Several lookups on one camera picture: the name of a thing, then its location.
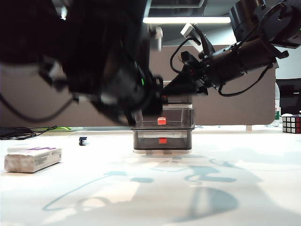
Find long ceiling light strip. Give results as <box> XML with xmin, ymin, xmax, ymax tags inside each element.
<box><xmin>142</xmin><ymin>16</ymin><xmax>231</xmax><ymax>24</ymax></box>

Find black right camera cable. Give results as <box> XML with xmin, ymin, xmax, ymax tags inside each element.
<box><xmin>170</xmin><ymin>37</ymin><xmax>207</xmax><ymax>74</ymax></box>

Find white earbuds case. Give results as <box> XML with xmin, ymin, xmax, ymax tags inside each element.
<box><xmin>8</xmin><ymin>145</ymin><xmax>31</xmax><ymax>153</ymax></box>

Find thin black cables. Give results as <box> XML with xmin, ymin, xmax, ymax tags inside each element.
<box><xmin>0</xmin><ymin>126</ymin><xmax>58</xmax><ymax>141</ymax></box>

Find white plastic drawer cabinet frame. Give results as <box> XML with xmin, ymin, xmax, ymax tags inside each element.
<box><xmin>131</xmin><ymin>81</ymin><xmax>196</xmax><ymax>155</ymax></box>

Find grey translucent drawer orange handle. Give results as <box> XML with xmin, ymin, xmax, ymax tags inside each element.
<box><xmin>133</xmin><ymin>130</ymin><xmax>192</xmax><ymax>151</ymax></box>
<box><xmin>133</xmin><ymin>107</ymin><xmax>196</xmax><ymax>130</ymax></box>
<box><xmin>163</xmin><ymin>94</ymin><xmax>192</xmax><ymax>105</ymax></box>

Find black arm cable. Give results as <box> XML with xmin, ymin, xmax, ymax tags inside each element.
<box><xmin>218</xmin><ymin>62</ymin><xmax>275</xmax><ymax>97</ymax></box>
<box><xmin>0</xmin><ymin>93</ymin><xmax>74</xmax><ymax>123</ymax></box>

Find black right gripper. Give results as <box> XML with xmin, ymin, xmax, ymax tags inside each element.
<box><xmin>162</xmin><ymin>50</ymin><xmax>214</xmax><ymax>97</ymax></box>

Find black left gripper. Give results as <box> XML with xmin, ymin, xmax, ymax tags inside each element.
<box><xmin>98</xmin><ymin>65</ymin><xmax>165</xmax><ymax>126</ymax></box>

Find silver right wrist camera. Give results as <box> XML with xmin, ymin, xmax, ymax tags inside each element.
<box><xmin>180</xmin><ymin>23</ymin><xmax>202</xmax><ymax>47</ymax></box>

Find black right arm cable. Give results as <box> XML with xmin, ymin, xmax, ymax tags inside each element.
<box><xmin>218</xmin><ymin>62</ymin><xmax>275</xmax><ymax>97</ymax></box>

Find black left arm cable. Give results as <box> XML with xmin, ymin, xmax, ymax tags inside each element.
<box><xmin>0</xmin><ymin>93</ymin><xmax>74</xmax><ymax>123</ymax></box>

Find black rubik's cube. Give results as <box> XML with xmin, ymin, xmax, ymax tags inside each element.
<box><xmin>281</xmin><ymin>114</ymin><xmax>301</xmax><ymax>134</ymax></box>

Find white napkin pack purple print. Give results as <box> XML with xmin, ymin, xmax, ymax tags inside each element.
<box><xmin>4</xmin><ymin>146</ymin><xmax>63</xmax><ymax>174</ymax></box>

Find black monitor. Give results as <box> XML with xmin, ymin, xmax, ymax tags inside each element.
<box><xmin>275</xmin><ymin>79</ymin><xmax>301</xmax><ymax>116</ymax></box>

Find clear plastic bottle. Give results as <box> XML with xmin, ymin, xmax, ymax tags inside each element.
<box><xmin>274</xmin><ymin>84</ymin><xmax>282</xmax><ymax>123</ymax></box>

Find brown desk partition panel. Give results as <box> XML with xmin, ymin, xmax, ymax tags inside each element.
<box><xmin>0</xmin><ymin>44</ymin><xmax>276</xmax><ymax>127</ymax></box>

